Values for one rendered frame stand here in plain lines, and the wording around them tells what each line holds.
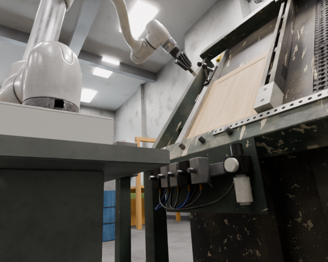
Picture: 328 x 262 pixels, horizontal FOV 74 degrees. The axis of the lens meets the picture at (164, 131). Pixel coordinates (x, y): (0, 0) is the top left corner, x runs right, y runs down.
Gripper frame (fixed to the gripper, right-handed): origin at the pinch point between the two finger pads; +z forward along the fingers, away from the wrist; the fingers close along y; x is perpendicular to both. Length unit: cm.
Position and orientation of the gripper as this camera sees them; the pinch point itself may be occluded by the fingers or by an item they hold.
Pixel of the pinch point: (192, 71)
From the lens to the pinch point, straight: 153.6
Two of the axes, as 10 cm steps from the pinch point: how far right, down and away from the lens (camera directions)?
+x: 5.9, -2.7, -7.6
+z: 6.9, 6.5, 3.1
